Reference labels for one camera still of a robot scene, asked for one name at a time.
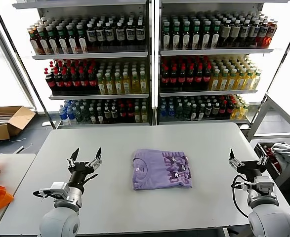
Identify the purple t-shirt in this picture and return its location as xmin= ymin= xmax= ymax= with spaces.
xmin=131 ymin=148 xmax=194 ymax=191

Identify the cola bottle red cap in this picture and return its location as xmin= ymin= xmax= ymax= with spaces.
xmin=194 ymin=65 xmax=204 ymax=90
xmin=226 ymin=98 xmax=235 ymax=117
xmin=63 ymin=69 xmax=74 ymax=93
xmin=161 ymin=66 xmax=170 ymax=90
xmin=88 ymin=69 xmax=98 ymax=93
xmin=186 ymin=65 xmax=195 ymax=90
xmin=169 ymin=66 xmax=179 ymax=90
xmin=177 ymin=66 xmax=187 ymax=90
xmin=203 ymin=64 xmax=212 ymax=90
xmin=44 ymin=70 xmax=57 ymax=93
xmin=219 ymin=100 xmax=228 ymax=118
xmin=54 ymin=69 xmax=65 ymax=93
xmin=126 ymin=103 xmax=135 ymax=123
xmin=119 ymin=103 xmax=128 ymax=123
xmin=71 ymin=69 xmax=82 ymax=93
xmin=80 ymin=69 xmax=90 ymax=93

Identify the green drink bottle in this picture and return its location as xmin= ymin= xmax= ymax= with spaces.
xmin=75 ymin=107 xmax=84 ymax=124
xmin=82 ymin=106 xmax=91 ymax=124
xmin=176 ymin=103 xmax=185 ymax=119
xmin=183 ymin=102 xmax=192 ymax=120

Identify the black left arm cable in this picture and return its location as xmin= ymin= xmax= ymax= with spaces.
xmin=84 ymin=172 xmax=99 ymax=185

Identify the dark drink bottle blue label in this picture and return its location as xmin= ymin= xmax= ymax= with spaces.
xmin=135 ymin=21 xmax=146 ymax=48
xmin=87 ymin=23 xmax=97 ymax=49
xmin=240 ymin=19 xmax=251 ymax=48
xmin=126 ymin=21 xmax=136 ymax=48
xmin=116 ymin=22 xmax=126 ymax=49
xmin=96 ymin=22 xmax=106 ymax=49
xmin=249 ymin=19 xmax=261 ymax=48
xmin=105 ymin=22 xmax=115 ymax=49

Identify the grey metal cart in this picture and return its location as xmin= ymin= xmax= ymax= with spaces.
xmin=247 ymin=93 xmax=290 ymax=191

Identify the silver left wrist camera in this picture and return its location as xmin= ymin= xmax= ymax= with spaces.
xmin=33 ymin=182 xmax=71 ymax=198

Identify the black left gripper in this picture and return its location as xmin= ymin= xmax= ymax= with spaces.
xmin=66 ymin=147 xmax=103 ymax=189

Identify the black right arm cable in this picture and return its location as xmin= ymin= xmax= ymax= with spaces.
xmin=231 ymin=174 xmax=249 ymax=219

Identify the red crumpled cloth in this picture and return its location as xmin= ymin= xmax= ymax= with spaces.
xmin=263 ymin=145 xmax=284 ymax=175

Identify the red tea bottle white cap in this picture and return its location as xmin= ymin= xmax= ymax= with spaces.
xmin=267 ymin=19 xmax=278 ymax=47
xmin=29 ymin=27 xmax=41 ymax=55
xmin=257 ymin=19 xmax=270 ymax=48

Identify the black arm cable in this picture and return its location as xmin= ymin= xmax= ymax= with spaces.
xmin=84 ymin=172 xmax=99 ymax=185
xmin=231 ymin=174 xmax=249 ymax=219

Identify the black plastic crate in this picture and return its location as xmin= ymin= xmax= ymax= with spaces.
xmin=253 ymin=142 xmax=290 ymax=176

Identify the dark tea bottle white label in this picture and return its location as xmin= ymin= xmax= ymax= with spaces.
xmin=96 ymin=106 xmax=105 ymax=124
xmin=190 ymin=104 xmax=199 ymax=120
xmin=89 ymin=107 xmax=98 ymax=124
xmin=197 ymin=103 xmax=206 ymax=120

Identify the dark drink bottle beige label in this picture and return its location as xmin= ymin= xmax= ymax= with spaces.
xmin=221 ymin=19 xmax=233 ymax=49
xmin=231 ymin=19 xmax=242 ymax=48

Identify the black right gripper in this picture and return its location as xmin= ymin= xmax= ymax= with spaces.
xmin=228 ymin=148 xmax=269 ymax=180

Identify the open cardboard box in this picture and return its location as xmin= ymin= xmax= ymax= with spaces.
xmin=0 ymin=105 xmax=37 ymax=142

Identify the dark metal pole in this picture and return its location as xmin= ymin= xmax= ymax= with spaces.
xmin=249 ymin=24 xmax=290 ymax=125
xmin=0 ymin=0 xmax=57 ymax=129

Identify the brown tea bottle green cap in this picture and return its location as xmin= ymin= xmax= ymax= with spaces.
xmin=37 ymin=26 xmax=50 ymax=55
xmin=162 ymin=21 xmax=173 ymax=50
xmin=182 ymin=21 xmax=192 ymax=50
xmin=202 ymin=20 xmax=212 ymax=50
xmin=211 ymin=20 xmax=221 ymax=50
xmin=46 ymin=25 xmax=60 ymax=55
xmin=56 ymin=25 xmax=70 ymax=55
xmin=172 ymin=21 xmax=182 ymax=50
xmin=76 ymin=24 xmax=89 ymax=54
xmin=192 ymin=21 xmax=202 ymax=50
xmin=66 ymin=24 xmax=80 ymax=54

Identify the grey metal shelf unit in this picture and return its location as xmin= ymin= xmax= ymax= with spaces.
xmin=157 ymin=0 xmax=290 ymax=129
xmin=12 ymin=0 xmax=152 ymax=130

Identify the light grey frame bar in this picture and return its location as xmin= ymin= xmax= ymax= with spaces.
xmin=0 ymin=3 xmax=38 ymax=113

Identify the grey white crumpled cloth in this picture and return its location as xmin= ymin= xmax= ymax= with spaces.
xmin=270 ymin=142 xmax=290 ymax=171

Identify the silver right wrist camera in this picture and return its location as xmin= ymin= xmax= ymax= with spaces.
xmin=238 ymin=175 xmax=276 ymax=198

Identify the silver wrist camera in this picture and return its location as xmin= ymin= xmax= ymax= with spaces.
xmin=238 ymin=175 xmax=276 ymax=198
xmin=33 ymin=182 xmax=71 ymax=198

